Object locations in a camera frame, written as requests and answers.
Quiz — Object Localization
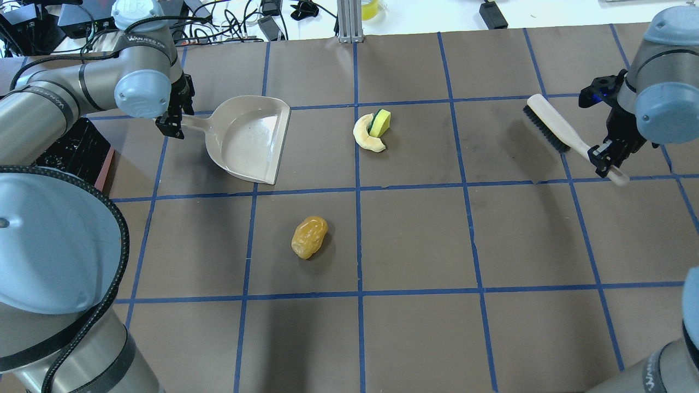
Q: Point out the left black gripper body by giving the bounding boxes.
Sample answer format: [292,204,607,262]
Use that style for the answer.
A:
[161,74,196,127]

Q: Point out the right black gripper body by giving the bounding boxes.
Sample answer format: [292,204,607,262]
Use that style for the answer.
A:
[579,70,647,156]

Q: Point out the beige hand brush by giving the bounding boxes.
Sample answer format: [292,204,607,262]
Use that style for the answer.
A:
[523,94,631,186]

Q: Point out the beige plastic dustpan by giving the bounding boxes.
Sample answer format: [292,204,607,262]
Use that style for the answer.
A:
[181,95,291,186]

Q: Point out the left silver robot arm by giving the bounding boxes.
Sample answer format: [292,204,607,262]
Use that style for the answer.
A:
[2,1,194,392]

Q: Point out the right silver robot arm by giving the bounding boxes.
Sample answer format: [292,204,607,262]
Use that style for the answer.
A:
[578,5,698,392]

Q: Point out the bin with black bag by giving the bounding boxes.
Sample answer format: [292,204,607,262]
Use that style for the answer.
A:
[32,117,115,191]

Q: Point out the yellow crumpled bread toy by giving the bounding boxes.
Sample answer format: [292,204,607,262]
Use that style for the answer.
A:
[291,216,329,260]

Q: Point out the black power adapter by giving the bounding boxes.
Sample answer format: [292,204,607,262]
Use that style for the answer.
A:
[478,1,508,30]

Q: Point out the beige curved peel piece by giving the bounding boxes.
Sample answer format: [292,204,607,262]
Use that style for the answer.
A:
[352,114,386,153]

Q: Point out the yellow green sponge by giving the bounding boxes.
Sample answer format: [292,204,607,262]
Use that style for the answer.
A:
[368,109,392,138]

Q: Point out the yellow tape roll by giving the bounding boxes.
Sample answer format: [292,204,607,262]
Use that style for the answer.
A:
[360,0,385,22]

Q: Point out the aluminium frame post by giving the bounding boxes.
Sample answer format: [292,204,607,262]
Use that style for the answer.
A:
[336,0,365,43]

